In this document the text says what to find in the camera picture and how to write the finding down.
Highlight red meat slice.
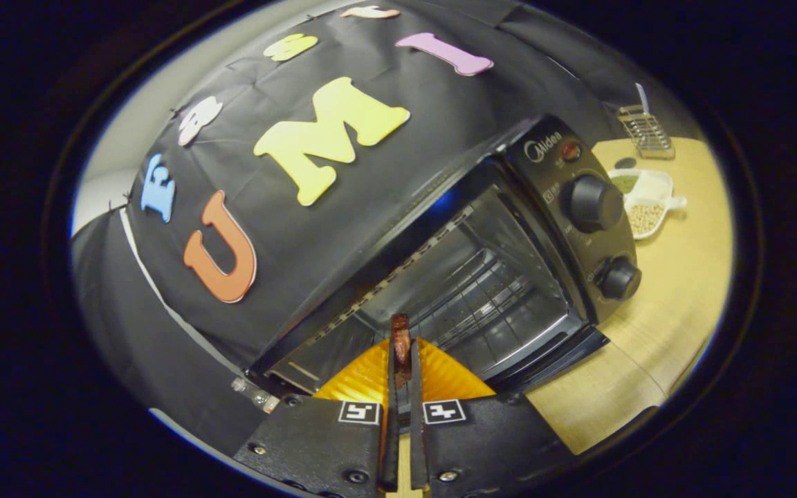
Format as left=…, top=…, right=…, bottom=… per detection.
left=390, top=313, right=413, bottom=388

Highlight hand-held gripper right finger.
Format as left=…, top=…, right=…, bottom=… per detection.
left=409, top=338, right=579, bottom=498

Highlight metal wire utensil holder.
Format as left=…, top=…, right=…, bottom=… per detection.
left=616, top=104, right=676, bottom=160

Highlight black toaster oven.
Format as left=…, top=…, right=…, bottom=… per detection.
left=246, top=114, right=669, bottom=454

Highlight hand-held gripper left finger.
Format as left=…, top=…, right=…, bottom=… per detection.
left=232, top=338, right=401, bottom=498

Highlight black backdrop cloth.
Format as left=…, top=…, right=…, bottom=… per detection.
left=70, top=0, right=704, bottom=450

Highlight white divided spice dish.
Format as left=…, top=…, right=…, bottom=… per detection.
left=607, top=158, right=688, bottom=241

